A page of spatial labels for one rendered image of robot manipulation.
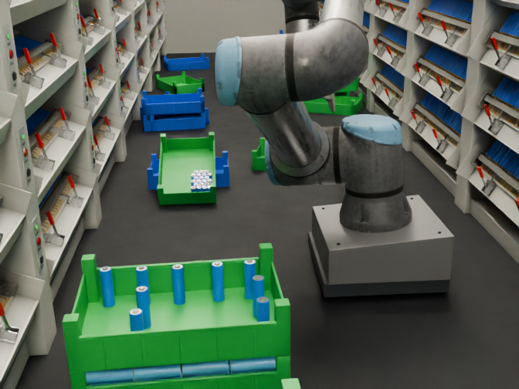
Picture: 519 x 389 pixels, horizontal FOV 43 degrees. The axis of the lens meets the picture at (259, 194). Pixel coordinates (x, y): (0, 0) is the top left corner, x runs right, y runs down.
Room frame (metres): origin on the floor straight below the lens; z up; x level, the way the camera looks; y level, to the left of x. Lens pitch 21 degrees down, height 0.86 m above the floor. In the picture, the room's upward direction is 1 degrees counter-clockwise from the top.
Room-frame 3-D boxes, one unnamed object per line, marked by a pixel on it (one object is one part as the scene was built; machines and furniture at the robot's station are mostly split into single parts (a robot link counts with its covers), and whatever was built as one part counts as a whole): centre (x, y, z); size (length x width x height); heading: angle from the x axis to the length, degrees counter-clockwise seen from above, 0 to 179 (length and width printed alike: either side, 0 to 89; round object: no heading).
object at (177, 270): (0.92, 0.13, 0.36); 0.02 x 0.02 x 0.06
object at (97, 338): (0.86, 0.12, 0.36); 0.30 x 0.20 x 0.08; 96
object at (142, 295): (0.85, 0.17, 0.36); 0.02 x 0.02 x 0.06
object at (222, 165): (2.42, 0.27, 0.04); 0.30 x 0.20 x 0.08; 94
